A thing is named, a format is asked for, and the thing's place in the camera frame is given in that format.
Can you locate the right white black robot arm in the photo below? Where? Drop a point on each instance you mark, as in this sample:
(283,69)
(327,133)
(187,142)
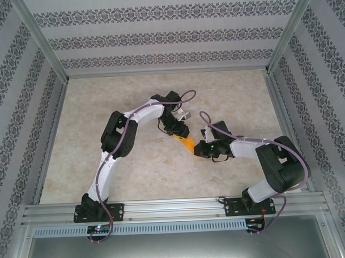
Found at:
(262,192)

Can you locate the aluminium side rail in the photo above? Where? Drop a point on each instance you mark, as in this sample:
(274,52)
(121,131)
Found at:
(52,139)
(278,102)

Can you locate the aluminium frame post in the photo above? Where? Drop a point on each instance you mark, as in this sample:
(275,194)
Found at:
(43,43)
(290,31)

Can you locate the thin aluminium back rail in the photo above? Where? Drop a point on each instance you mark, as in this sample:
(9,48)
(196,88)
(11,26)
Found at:
(165,73)

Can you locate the orange cloth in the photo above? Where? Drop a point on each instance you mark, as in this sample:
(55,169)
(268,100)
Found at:
(189,144)

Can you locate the grey sheet metal tray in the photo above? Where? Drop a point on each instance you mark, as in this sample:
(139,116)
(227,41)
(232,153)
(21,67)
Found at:
(176,250)

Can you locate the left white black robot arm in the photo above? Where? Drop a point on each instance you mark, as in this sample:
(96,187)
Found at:
(103,174)

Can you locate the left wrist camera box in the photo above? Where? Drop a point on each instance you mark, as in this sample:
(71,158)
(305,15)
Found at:
(184,116)

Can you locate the long aluminium mounting rail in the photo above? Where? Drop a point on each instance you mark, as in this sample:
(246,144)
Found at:
(169,208)

